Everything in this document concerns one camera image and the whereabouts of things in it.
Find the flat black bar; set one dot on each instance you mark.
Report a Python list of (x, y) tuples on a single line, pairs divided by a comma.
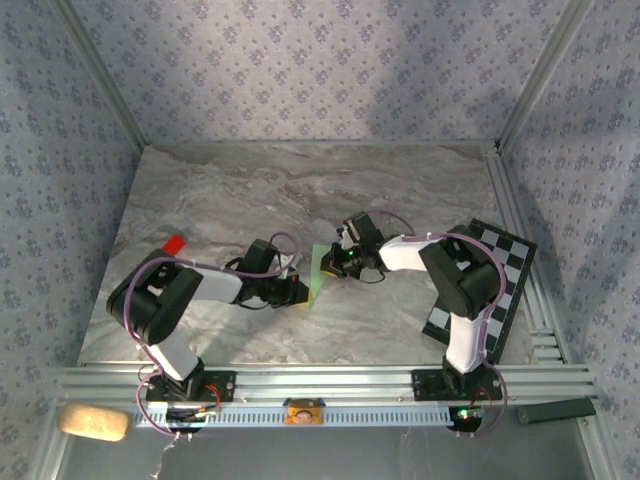
[(555, 412)]

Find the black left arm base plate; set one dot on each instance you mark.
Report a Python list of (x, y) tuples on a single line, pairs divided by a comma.
[(220, 387)]

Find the beige sponge block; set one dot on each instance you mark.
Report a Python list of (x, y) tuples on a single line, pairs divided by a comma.
[(92, 422)]

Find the orange cartoon figure toy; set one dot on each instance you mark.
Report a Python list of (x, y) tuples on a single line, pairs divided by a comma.
[(303, 415)]

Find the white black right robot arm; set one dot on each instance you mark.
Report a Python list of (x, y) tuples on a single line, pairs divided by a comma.
[(465, 345)]

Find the red block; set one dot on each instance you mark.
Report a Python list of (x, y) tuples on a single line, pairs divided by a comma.
[(175, 244)]

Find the light green paper sheet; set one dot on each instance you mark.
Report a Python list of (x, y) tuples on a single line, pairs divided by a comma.
[(317, 280)]

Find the black white checkerboard panel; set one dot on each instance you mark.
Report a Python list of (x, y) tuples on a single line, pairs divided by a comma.
[(515, 250)]

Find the aluminium side rail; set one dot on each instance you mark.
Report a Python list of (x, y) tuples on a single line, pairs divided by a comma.
[(505, 200)]

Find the slanted aluminium frame post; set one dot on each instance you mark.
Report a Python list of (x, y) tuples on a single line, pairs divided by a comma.
[(545, 75), (100, 75)]

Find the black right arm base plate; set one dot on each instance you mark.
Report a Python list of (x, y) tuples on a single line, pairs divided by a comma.
[(425, 385)]

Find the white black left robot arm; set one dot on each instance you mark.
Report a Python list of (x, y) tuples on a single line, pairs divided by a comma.
[(175, 355)]

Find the long aluminium mounting rail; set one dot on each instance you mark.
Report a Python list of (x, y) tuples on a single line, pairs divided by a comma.
[(325, 382)]

